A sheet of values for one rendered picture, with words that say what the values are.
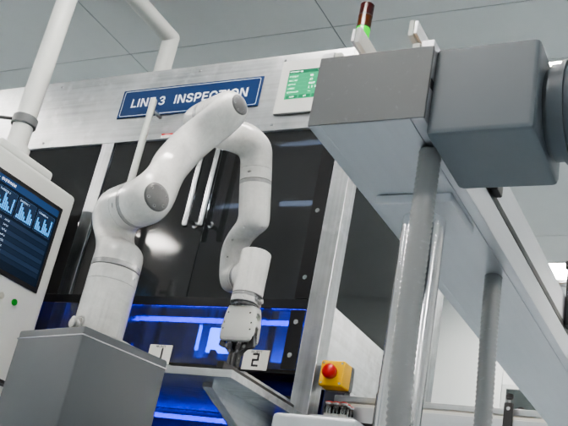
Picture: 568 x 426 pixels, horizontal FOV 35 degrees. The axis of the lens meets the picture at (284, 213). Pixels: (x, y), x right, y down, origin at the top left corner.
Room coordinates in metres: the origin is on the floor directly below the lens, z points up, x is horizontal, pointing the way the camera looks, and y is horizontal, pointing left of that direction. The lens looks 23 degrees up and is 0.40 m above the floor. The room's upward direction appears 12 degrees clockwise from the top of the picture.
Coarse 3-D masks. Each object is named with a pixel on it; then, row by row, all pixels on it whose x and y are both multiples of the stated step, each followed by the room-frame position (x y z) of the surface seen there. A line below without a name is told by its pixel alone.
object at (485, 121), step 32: (448, 64) 0.74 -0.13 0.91; (480, 64) 0.72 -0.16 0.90; (512, 64) 0.71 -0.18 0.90; (544, 64) 0.71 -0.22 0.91; (448, 96) 0.74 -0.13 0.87; (480, 96) 0.72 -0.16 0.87; (512, 96) 0.71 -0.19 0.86; (544, 96) 0.71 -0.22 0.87; (448, 128) 0.74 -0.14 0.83; (480, 128) 0.72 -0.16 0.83; (512, 128) 0.71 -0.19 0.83; (544, 128) 0.72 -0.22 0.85; (448, 160) 0.79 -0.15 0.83; (480, 160) 0.78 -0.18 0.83; (512, 160) 0.76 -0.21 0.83; (544, 160) 0.75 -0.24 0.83
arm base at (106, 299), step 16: (96, 272) 2.02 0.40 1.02; (112, 272) 2.01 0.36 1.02; (128, 272) 2.02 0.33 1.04; (96, 288) 2.01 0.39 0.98; (112, 288) 2.01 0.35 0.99; (128, 288) 2.03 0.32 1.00; (80, 304) 2.03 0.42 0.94; (96, 304) 2.01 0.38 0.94; (112, 304) 2.01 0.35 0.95; (128, 304) 2.05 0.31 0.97; (80, 320) 2.01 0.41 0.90; (96, 320) 2.01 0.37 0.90; (112, 320) 2.02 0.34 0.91; (112, 336) 1.99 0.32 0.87
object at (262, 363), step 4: (244, 352) 2.57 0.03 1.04; (248, 352) 2.56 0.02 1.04; (252, 352) 2.55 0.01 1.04; (256, 352) 2.55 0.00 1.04; (260, 352) 2.54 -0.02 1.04; (264, 352) 2.53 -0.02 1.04; (268, 352) 2.53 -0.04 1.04; (244, 356) 2.57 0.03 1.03; (248, 356) 2.56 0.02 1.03; (252, 356) 2.55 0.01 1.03; (256, 356) 2.55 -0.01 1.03; (260, 356) 2.54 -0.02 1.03; (264, 356) 2.53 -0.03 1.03; (268, 356) 2.53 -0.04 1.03; (244, 360) 2.57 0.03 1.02; (248, 360) 2.56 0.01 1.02; (260, 360) 2.54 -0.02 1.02; (264, 360) 2.53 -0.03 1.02; (244, 364) 2.56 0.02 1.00; (248, 364) 2.56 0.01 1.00; (260, 364) 2.54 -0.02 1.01; (264, 364) 2.53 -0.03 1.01; (244, 368) 2.56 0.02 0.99; (248, 368) 2.56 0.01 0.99; (252, 368) 2.55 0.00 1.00; (256, 368) 2.54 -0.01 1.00; (260, 368) 2.54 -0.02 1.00; (264, 368) 2.53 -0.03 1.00
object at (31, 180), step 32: (0, 160) 2.61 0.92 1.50; (32, 160) 2.73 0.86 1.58; (0, 192) 2.64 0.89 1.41; (32, 192) 2.75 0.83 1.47; (64, 192) 2.87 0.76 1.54; (0, 224) 2.68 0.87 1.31; (32, 224) 2.78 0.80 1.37; (64, 224) 2.90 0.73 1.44; (0, 256) 2.71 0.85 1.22; (32, 256) 2.82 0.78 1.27; (0, 288) 2.75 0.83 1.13; (32, 288) 2.85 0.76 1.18; (0, 320) 2.79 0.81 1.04; (32, 320) 2.90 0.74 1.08; (0, 352) 2.82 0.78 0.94
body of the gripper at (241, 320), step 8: (232, 304) 2.30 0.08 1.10; (240, 304) 2.29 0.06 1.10; (248, 304) 2.28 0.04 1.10; (232, 312) 2.30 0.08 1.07; (240, 312) 2.29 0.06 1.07; (248, 312) 2.28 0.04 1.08; (256, 312) 2.28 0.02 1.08; (224, 320) 2.32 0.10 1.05; (232, 320) 2.30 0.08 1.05; (240, 320) 2.29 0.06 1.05; (248, 320) 2.28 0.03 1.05; (256, 320) 2.28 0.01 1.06; (224, 328) 2.31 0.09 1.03; (232, 328) 2.30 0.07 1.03; (240, 328) 2.28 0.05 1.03; (248, 328) 2.27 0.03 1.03; (256, 328) 2.30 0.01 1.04; (224, 336) 2.31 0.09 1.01; (232, 336) 2.30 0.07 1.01; (240, 336) 2.28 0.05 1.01; (248, 336) 2.27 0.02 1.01; (256, 336) 2.31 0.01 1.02; (256, 344) 2.31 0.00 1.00
